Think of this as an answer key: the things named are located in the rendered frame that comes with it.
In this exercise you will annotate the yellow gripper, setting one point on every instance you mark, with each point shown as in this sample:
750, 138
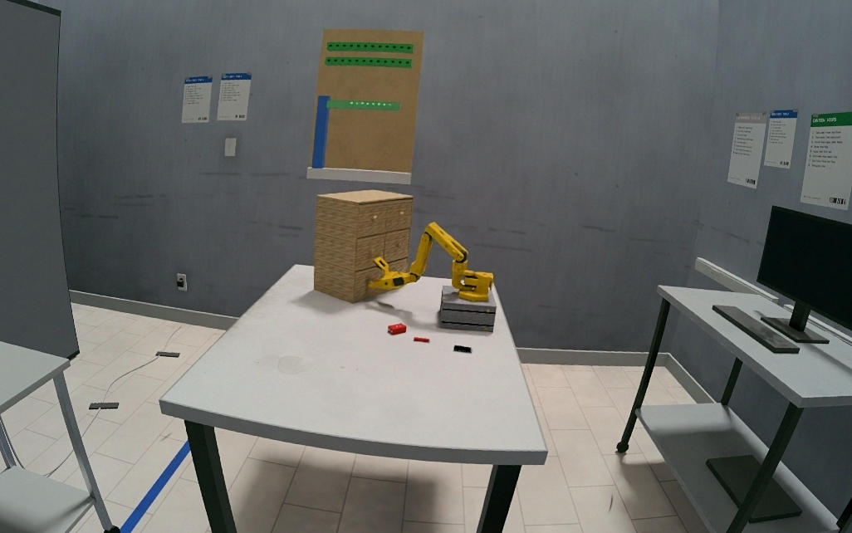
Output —
386, 282

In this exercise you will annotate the wooden chest of drawers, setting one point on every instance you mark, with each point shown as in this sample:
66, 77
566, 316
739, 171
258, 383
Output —
336, 240

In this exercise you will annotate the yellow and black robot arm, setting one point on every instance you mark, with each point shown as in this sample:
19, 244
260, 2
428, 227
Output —
480, 280

